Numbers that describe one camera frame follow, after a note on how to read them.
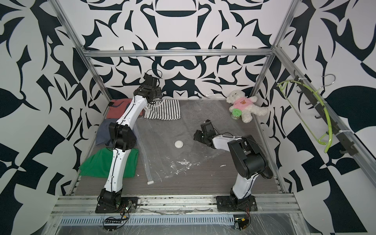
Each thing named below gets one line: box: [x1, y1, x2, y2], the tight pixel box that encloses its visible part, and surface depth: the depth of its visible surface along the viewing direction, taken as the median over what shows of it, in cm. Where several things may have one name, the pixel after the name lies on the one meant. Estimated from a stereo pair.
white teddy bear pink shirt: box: [226, 89, 268, 123], surface depth 110 cm
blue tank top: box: [95, 118, 118, 147], surface depth 98 cm
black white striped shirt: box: [143, 98, 181, 120], surface depth 113 cm
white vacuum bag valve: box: [174, 140, 184, 149], surface depth 96 cm
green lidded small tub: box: [231, 108, 242, 120], surface depth 110 cm
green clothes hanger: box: [276, 80, 333, 154], surface depth 57 cm
